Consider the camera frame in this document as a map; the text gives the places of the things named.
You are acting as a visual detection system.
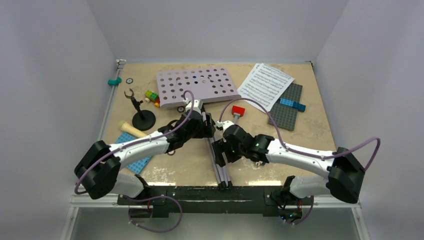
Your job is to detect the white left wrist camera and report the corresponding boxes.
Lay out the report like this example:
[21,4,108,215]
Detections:
[184,98,205,114]

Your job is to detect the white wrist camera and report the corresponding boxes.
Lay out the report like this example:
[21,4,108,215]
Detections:
[184,98,205,114]
[215,120,234,132]

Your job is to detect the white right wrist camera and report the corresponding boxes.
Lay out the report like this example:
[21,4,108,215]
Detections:
[215,120,234,132]

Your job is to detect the black table front rail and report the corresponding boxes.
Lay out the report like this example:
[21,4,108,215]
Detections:
[117,185,313,218]

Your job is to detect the lilac music stand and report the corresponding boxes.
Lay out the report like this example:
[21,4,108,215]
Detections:
[156,67,241,190]

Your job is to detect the dark grey building baseplate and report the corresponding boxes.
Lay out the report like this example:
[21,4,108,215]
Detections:
[269,83,303,131]

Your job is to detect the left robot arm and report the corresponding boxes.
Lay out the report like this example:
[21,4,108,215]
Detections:
[74,111,215,205]

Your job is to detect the grey girder red brick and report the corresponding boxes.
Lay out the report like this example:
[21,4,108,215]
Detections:
[231,105,246,124]

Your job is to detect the black microphone stand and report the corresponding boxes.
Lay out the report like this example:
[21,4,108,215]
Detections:
[124,88,156,131]

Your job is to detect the light blue building baseplate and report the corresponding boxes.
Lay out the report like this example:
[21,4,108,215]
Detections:
[115,132,152,175]

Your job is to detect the cream toy microphone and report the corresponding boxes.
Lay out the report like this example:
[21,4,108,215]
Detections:
[118,121,147,138]

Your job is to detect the sheet music page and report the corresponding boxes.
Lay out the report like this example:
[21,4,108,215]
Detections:
[237,63,295,112]

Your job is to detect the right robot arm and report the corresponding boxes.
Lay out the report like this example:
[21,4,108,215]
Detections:
[211,124,366,204]

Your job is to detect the blue bricks on grey plate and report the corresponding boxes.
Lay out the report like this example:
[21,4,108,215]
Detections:
[279,98,306,112]

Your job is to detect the colourful toy brick car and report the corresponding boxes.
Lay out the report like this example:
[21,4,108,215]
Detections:
[144,90,161,108]

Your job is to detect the teal brick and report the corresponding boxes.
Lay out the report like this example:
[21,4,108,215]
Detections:
[107,76,122,86]

